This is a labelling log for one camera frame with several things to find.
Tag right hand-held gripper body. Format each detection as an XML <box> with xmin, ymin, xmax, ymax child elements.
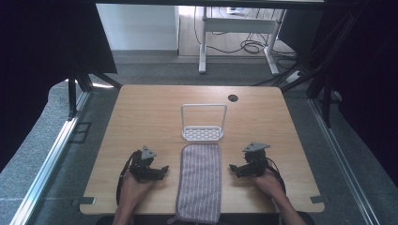
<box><xmin>242</xmin><ymin>142</ymin><xmax>271</xmax><ymax>177</ymax></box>

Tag black floor cables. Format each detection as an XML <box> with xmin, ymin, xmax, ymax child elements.
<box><xmin>192</xmin><ymin>6</ymin><xmax>299</xmax><ymax>61</ymax></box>

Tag dark curtain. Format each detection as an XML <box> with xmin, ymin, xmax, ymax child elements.
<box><xmin>313</xmin><ymin>0</ymin><xmax>398</xmax><ymax>188</ymax></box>
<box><xmin>0</xmin><ymin>0</ymin><xmax>118</xmax><ymax>173</ymax></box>

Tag person's dark clothing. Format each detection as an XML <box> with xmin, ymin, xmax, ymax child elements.
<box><xmin>95</xmin><ymin>211</ymin><xmax>308</xmax><ymax>225</ymax></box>

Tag black metal stand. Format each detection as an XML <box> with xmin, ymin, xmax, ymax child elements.
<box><xmin>271</xmin><ymin>6</ymin><xmax>368</xmax><ymax>128</ymax></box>
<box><xmin>67</xmin><ymin>68</ymin><xmax>124</xmax><ymax>120</ymax></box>

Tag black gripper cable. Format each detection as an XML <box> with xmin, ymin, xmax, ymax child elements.
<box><xmin>115</xmin><ymin>149</ymin><xmax>143</xmax><ymax>207</ymax></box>
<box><xmin>265</xmin><ymin>157</ymin><xmax>287</xmax><ymax>194</ymax></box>

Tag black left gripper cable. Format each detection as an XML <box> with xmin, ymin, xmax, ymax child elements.
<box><xmin>115</xmin><ymin>149</ymin><xmax>143</xmax><ymax>207</ymax></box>

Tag grey table bracket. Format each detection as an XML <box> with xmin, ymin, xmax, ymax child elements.
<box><xmin>70</xmin><ymin>196</ymin><xmax>96</xmax><ymax>208</ymax></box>
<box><xmin>310</xmin><ymin>194</ymin><xmax>330</xmax><ymax>205</ymax></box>

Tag white desk frame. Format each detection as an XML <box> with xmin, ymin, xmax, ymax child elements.
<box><xmin>198</xmin><ymin>6</ymin><xmax>287</xmax><ymax>76</ymax></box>

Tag grey power strip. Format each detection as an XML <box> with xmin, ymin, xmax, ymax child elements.
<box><xmin>285</xmin><ymin>69</ymin><xmax>305</xmax><ymax>84</ymax></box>

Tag person's right hand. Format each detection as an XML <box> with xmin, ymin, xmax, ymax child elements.
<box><xmin>251</xmin><ymin>172</ymin><xmax>285</xmax><ymax>202</ymax></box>

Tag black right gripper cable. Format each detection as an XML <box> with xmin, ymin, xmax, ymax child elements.
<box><xmin>265</xmin><ymin>157</ymin><xmax>287</xmax><ymax>194</ymax></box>

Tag grey striped towel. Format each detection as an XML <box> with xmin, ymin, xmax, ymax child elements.
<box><xmin>166</xmin><ymin>142</ymin><xmax>223</xmax><ymax>225</ymax></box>

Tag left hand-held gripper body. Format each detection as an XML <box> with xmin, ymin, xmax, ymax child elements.
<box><xmin>129</xmin><ymin>145</ymin><xmax>158</xmax><ymax>183</ymax></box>

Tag person's left hand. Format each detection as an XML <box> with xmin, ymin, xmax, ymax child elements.
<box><xmin>119</xmin><ymin>171</ymin><xmax>156</xmax><ymax>206</ymax></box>

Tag aluminium rail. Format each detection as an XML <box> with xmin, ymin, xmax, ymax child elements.
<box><xmin>8</xmin><ymin>89</ymin><xmax>92</xmax><ymax>225</ymax></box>
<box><xmin>307</xmin><ymin>97</ymin><xmax>381</xmax><ymax>225</ymax></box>

